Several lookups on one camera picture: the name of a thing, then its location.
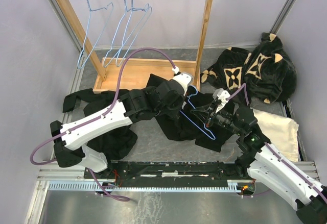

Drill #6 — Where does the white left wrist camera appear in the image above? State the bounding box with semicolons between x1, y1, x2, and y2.
172;66;193;94

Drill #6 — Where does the black cream fleece garment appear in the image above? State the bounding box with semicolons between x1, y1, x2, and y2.
200;33;297;104

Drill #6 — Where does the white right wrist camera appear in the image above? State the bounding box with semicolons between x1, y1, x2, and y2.
213;88;230;113

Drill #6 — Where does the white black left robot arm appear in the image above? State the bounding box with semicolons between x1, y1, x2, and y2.
54;78;189;178

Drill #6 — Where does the cream folded cloth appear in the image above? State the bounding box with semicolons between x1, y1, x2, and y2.
253;109;299;162

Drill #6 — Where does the light blue cable duct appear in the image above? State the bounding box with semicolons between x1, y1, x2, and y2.
48;180;252;193

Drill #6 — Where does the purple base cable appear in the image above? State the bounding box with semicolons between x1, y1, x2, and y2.
86;169;131;202

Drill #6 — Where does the wooden clothes rack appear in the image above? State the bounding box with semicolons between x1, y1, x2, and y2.
48;0;216;94

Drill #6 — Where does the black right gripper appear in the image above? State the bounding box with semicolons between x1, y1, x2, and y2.
191;99;243;136

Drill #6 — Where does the black shirt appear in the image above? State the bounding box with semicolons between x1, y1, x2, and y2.
62;88;137;160
155;86;233;152

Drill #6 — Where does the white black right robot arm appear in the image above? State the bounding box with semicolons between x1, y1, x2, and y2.
191;104;326;223

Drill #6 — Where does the light blue wire hanger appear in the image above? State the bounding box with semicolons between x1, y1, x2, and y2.
180;85;216;140
114;0;152;67
77;0;114;69
103;0;133;67

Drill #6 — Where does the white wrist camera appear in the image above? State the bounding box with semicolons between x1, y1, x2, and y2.
213;88;230;113
172;66;193;94

